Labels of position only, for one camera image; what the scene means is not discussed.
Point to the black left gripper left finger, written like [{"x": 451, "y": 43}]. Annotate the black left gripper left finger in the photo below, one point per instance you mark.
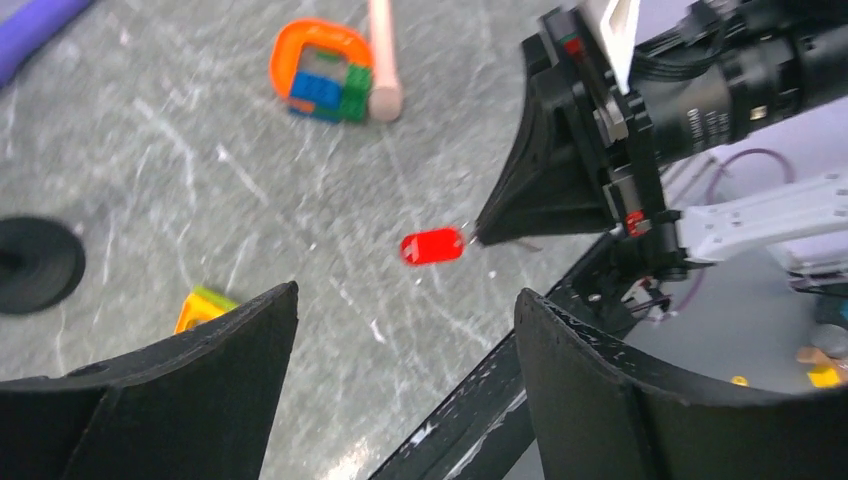
[{"x": 197, "y": 405}]

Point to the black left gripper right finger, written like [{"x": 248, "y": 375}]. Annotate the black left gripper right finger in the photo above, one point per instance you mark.
[{"x": 702, "y": 428}]

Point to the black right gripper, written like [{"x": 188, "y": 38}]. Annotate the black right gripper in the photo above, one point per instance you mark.
[{"x": 586, "y": 158}]

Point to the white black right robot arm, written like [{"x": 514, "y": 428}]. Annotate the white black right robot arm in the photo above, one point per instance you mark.
[{"x": 604, "y": 114}]

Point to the orange triangle toy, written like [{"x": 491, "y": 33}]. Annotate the orange triangle toy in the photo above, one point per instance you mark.
[{"x": 200, "y": 306}]

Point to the beige toy microphone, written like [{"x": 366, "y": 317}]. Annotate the beige toy microphone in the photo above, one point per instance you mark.
[{"x": 386, "y": 97}]

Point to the black microphone stand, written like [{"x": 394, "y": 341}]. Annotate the black microphone stand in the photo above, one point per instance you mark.
[{"x": 42, "y": 263}]

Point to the colourful brick block stack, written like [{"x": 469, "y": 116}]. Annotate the colourful brick block stack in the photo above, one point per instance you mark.
[{"x": 327, "y": 86}]

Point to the orange horseshoe toy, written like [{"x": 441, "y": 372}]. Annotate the orange horseshoe toy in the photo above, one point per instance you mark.
[{"x": 304, "y": 33}]

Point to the purple cylinder toy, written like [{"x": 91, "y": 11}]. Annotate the purple cylinder toy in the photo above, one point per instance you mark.
[{"x": 30, "y": 27}]

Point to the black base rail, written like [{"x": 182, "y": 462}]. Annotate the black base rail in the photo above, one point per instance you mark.
[{"x": 477, "y": 411}]

